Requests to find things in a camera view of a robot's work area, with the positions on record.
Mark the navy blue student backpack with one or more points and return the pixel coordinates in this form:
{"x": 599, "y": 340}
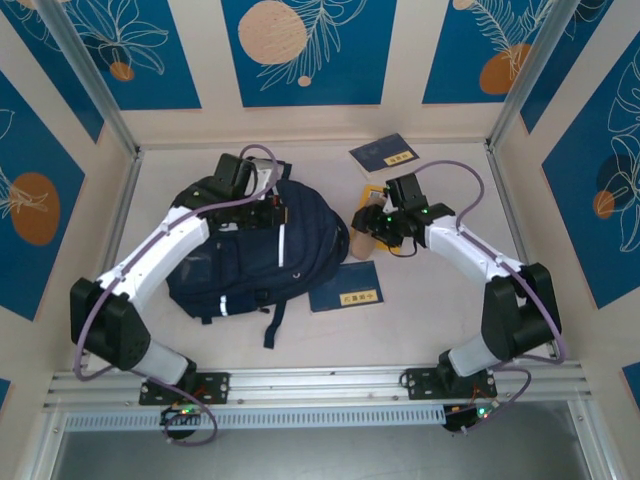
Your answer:
{"x": 300, "y": 240}

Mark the navy book yellow label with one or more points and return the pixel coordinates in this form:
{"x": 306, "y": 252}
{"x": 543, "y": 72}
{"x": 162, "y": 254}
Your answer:
{"x": 380, "y": 152}
{"x": 345, "y": 285}

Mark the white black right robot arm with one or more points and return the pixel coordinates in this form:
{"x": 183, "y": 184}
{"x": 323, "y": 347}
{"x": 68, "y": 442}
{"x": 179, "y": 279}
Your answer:
{"x": 465, "y": 250}

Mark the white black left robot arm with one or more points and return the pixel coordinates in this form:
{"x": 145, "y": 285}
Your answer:
{"x": 160, "y": 245}

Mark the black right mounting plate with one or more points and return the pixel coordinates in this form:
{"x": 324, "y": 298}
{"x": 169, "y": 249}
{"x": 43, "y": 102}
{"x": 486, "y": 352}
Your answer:
{"x": 420, "y": 385}

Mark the black mounting plate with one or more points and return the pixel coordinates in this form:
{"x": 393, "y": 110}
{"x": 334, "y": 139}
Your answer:
{"x": 215, "y": 387}
{"x": 420, "y": 385}

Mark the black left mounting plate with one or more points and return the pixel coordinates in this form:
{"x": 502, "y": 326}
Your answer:
{"x": 215, "y": 387}

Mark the right black controller board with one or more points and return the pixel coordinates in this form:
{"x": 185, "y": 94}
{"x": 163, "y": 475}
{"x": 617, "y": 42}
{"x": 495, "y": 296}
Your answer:
{"x": 470, "y": 417}

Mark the black controller board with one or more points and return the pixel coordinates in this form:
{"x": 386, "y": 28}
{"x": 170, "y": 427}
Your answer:
{"x": 182, "y": 412}
{"x": 470, "y": 417}

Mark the left black controller board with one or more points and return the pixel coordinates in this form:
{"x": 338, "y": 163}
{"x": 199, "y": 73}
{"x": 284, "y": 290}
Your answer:
{"x": 182, "y": 412}

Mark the aluminium right side rail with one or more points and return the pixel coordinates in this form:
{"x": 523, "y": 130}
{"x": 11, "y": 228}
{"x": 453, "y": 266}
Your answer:
{"x": 512, "y": 220}

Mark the aluminium left side rail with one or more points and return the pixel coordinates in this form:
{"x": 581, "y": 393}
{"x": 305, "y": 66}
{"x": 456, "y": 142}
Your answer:
{"x": 120, "y": 220}

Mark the blue floral wall panel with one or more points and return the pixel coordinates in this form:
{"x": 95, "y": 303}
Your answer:
{"x": 150, "y": 75}
{"x": 560, "y": 70}
{"x": 30, "y": 280}
{"x": 590, "y": 250}
{"x": 460, "y": 50}
{"x": 340, "y": 75}
{"x": 50, "y": 65}

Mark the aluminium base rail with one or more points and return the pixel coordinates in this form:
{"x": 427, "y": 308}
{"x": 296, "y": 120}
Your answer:
{"x": 320, "y": 385}

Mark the aluminium right corner post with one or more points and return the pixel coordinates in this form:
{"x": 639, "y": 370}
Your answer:
{"x": 529, "y": 75}

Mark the aluminium corner post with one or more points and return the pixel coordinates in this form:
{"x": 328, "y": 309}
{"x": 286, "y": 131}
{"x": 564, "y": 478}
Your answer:
{"x": 529, "y": 75}
{"x": 94, "y": 75}

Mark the aluminium left corner post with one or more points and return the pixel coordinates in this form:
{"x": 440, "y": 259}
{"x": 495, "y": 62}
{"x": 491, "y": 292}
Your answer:
{"x": 94, "y": 75}

